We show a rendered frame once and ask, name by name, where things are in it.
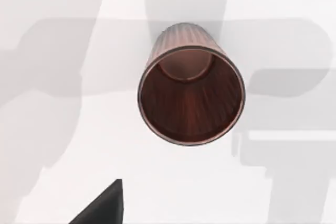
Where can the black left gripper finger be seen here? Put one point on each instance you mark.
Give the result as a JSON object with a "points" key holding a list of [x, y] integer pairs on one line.
{"points": [[109, 205]]}

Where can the brown ribbed cup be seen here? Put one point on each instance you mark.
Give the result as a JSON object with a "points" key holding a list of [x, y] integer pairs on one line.
{"points": [[191, 108]]}

